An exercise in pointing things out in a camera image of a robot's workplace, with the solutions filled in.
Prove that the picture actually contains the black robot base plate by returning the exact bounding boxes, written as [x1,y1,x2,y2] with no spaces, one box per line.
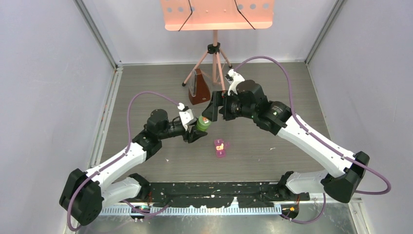
[126,182,310,208]

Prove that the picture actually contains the green pill bottle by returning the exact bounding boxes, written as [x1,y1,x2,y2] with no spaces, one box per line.
[196,116,211,132]

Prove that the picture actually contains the brown wooden metronome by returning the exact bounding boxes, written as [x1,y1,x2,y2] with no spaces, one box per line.
[187,68,211,105]

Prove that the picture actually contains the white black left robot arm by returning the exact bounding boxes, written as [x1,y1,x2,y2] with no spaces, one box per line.
[59,108,207,226]

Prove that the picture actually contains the pink music stand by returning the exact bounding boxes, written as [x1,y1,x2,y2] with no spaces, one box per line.
[160,0,275,88]

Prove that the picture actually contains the white pills in organizer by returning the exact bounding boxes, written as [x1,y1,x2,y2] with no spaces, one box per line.
[216,143,225,152]

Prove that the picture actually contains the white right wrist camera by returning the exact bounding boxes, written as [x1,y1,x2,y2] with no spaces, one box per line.
[225,69,245,96]

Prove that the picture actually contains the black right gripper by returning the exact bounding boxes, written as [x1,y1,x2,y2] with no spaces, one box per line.
[202,91,255,122]

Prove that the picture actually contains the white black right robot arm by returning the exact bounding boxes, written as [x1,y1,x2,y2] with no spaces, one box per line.
[202,80,370,203]

